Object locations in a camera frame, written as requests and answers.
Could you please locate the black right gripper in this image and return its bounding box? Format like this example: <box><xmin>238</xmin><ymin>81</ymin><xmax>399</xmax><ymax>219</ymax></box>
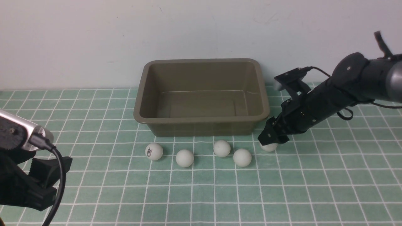
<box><xmin>258</xmin><ymin>94</ymin><xmax>323</xmax><ymax>145</ymax></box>

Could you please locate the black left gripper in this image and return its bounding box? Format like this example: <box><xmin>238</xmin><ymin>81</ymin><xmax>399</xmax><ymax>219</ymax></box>
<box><xmin>0</xmin><ymin>150</ymin><xmax>60</xmax><ymax>211</ymax></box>

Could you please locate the white ball with dark mark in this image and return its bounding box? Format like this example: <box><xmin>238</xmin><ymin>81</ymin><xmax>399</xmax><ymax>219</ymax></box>
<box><xmin>260</xmin><ymin>143</ymin><xmax>278</xmax><ymax>152</ymax></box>

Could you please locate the plain white ping-pong ball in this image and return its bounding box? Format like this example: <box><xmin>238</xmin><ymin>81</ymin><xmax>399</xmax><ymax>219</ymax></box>
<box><xmin>176</xmin><ymin>149</ymin><xmax>194</xmax><ymax>168</ymax></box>

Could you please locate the white ball with logo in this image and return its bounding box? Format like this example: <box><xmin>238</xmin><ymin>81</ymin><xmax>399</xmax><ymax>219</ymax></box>
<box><xmin>145</xmin><ymin>143</ymin><xmax>163</xmax><ymax>161</ymax></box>

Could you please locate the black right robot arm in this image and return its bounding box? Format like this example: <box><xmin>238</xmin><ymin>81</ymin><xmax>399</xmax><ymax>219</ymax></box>
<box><xmin>258</xmin><ymin>52</ymin><xmax>401</xmax><ymax>146</ymax></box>

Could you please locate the olive plastic storage bin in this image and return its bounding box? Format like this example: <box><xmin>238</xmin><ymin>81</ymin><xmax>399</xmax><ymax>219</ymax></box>
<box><xmin>133</xmin><ymin>58</ymin><xmax>270</xmax><ymax>137</ymax></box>

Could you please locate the green checkered tablecloth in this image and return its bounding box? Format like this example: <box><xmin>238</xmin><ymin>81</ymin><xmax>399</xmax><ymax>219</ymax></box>
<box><xmin>0</xmin><ymin>89</ymin><xmax>402</xmax><ymax>226</ymax></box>

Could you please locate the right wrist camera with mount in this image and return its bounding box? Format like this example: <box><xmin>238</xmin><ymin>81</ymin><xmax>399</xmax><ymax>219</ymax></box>
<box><xmin>273</xmin><ymin>66</ymin><xmax>313</xmax><ymax>99</ymax></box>

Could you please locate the black right camera cable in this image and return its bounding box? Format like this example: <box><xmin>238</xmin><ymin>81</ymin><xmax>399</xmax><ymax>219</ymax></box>
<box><xmin>309</xmin><ymin>31</ymin><xmax>402</xmax><ymax>121</ymax></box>

